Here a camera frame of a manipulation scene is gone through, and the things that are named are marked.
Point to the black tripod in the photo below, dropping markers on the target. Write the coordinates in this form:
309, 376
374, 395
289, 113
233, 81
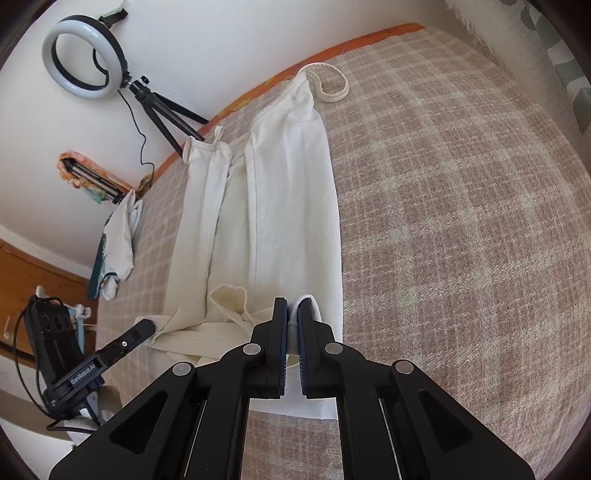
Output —
159, 108

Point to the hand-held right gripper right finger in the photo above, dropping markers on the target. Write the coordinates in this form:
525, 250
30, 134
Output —
302, 341

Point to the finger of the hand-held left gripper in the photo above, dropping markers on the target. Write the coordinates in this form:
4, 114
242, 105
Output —
131, 339

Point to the white fringed cloth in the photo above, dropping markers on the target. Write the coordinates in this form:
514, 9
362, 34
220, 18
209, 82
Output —
480, 32

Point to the small folded tripod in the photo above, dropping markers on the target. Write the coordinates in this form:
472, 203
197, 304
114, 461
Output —
90, 177

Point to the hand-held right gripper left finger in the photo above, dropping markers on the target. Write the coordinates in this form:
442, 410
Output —
281, 355

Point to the white printed t-shirt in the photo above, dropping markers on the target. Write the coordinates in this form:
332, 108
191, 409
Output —
115, 244

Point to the cream white garment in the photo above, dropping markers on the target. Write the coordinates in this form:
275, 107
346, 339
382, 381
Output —
277, 207

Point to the beige plaid blanket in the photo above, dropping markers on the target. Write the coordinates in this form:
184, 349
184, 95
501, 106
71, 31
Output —
452, 230

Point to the colourful printed cloth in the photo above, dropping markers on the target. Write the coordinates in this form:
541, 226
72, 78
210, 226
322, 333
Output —
69, 159

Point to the leaf print fabric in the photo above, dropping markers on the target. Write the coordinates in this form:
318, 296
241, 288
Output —
563, 69

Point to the orange bed sheet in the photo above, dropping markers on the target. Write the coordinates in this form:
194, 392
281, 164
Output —
258, 85

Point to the wooden furniture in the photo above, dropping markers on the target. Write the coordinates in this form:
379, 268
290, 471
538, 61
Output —
27, 272

